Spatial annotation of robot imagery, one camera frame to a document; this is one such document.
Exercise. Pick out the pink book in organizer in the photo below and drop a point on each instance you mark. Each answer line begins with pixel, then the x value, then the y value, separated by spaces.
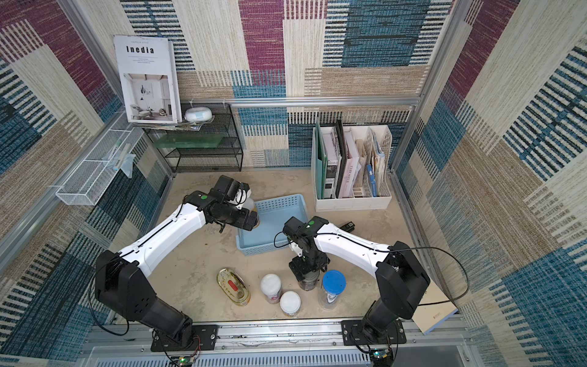
pixel 352 164

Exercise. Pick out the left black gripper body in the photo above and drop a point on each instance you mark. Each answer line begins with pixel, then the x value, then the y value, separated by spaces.
pixel 236 216

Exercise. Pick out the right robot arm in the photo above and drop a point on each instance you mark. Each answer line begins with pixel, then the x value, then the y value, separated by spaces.
pixel 401 279

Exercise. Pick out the white file organizer box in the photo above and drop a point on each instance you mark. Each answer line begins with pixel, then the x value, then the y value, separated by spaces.
pixel 374 146

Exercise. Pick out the white round device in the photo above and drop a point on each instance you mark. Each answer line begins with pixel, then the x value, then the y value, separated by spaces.
pixel 198 115

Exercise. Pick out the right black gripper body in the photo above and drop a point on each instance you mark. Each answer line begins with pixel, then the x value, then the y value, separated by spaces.
pixel 307 267

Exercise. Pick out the clear tube blue lid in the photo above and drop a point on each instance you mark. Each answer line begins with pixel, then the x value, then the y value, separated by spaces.
pixel 332 286

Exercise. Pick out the black wire shelf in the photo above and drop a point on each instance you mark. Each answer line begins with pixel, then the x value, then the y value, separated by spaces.
pixel 207 147

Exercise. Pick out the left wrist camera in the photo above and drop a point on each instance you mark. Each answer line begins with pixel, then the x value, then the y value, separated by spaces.
pixel 242 194

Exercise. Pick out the red label can white lid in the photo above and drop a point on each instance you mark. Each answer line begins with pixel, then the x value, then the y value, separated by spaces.
pixel 271 287

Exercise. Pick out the white wire wall basket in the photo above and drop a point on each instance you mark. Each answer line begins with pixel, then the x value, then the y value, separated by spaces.
pixel 90 179

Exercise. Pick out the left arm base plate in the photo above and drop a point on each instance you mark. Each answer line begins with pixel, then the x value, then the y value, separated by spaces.
pixel 195 337

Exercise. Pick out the black binder in organizer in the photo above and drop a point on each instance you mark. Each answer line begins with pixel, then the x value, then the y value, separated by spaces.
pixel 342 150

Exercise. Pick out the dark tomato tin can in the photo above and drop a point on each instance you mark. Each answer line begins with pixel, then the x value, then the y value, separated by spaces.
pixel 309 281

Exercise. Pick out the yellow can white lid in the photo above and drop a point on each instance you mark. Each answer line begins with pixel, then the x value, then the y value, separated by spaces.
pixel 253 213

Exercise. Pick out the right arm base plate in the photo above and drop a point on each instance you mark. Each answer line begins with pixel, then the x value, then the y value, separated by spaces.
pixel 355 333

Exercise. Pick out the oval gold fish tin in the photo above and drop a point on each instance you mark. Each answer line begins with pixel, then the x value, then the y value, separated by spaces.
pixel 233 287

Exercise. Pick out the blue book in organizer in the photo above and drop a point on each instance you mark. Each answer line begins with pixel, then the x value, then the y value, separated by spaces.
pixel 372 181

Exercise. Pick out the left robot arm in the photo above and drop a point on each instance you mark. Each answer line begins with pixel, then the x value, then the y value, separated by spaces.
pixel 121 278

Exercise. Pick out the orange fruit can white lid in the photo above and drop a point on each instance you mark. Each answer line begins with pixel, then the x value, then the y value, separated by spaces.
pixel 290 303

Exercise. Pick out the white Inedia magazine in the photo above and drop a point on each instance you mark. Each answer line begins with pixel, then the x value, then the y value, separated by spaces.
pixel 148 76

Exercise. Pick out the aluminium front rail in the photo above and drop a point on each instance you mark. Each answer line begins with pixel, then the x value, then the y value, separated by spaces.
pixel 301 342

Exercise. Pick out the tan booklet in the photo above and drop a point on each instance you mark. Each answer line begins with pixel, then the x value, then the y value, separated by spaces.
pixel 434 309

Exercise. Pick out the light blue plastic basket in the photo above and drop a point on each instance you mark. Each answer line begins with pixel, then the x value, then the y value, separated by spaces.
pixel 272 215

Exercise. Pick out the green folder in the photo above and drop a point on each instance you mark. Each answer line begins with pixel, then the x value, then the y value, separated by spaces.
pixel 321 163

